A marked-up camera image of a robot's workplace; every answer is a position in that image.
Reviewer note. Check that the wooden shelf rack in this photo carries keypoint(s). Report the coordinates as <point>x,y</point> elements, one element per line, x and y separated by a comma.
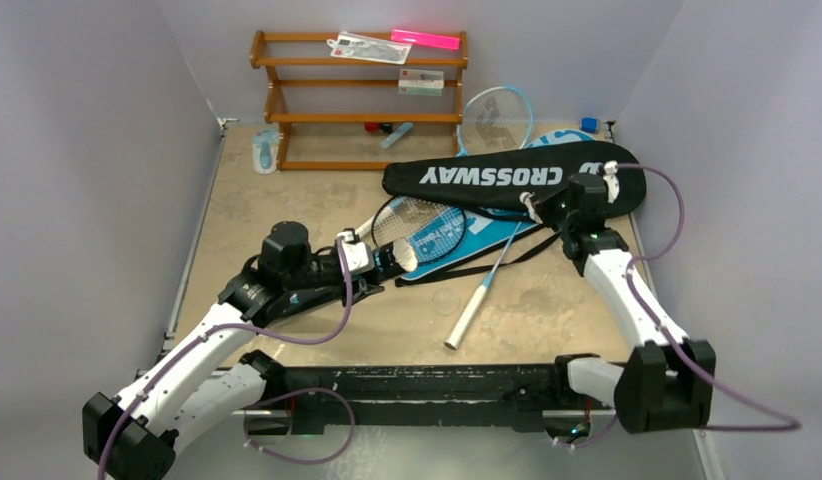
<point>348,104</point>

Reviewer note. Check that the clear plastic tube lid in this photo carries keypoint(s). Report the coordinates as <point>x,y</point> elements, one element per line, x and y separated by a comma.
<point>445,301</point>

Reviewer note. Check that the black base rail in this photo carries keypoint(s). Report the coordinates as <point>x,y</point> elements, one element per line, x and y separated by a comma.
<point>526,398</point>

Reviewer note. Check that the light blue packaged item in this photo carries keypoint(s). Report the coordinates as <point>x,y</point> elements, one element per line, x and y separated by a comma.
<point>265,145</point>

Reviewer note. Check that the light blue strip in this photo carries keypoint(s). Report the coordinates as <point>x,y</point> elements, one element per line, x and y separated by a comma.
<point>395,134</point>

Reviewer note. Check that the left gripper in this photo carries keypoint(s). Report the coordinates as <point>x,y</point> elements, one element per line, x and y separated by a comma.
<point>362,285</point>

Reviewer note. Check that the white green box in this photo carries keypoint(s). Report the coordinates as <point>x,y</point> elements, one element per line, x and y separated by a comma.
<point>421,82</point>

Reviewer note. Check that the blue racket bag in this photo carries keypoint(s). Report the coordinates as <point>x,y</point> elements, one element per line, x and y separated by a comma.
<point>483,234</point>

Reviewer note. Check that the white racket handle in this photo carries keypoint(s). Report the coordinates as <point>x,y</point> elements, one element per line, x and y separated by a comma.
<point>460,328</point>

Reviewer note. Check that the light blue badminton racket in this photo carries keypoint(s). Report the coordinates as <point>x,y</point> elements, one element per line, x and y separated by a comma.
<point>497,119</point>

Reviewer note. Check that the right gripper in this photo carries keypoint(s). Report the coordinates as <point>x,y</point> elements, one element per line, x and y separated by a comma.
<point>546,210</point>

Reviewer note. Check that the black Crossway racket bag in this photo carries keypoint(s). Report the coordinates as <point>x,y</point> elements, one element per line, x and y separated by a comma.
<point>497,180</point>

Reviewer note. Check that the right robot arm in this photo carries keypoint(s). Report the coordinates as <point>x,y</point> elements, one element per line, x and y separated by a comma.
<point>665,384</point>

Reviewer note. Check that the white blister package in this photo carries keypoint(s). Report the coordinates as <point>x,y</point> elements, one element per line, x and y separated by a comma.
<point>369,49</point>

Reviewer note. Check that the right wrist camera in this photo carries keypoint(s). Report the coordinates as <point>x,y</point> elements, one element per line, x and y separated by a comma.
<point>611,180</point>

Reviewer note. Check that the small blue cube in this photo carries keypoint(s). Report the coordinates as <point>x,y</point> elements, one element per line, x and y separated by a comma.
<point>589,125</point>

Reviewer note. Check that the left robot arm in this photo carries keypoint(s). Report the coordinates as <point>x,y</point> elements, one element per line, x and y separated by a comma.
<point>138,432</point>

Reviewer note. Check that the black shuttlecock tube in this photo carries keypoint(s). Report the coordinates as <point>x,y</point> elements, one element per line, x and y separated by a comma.
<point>312,280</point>

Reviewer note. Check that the pink bar on shelf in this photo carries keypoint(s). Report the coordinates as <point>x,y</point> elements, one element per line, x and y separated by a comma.
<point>428,40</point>

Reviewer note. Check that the red black small object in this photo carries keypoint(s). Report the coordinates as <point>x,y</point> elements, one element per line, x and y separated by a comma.
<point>374,127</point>

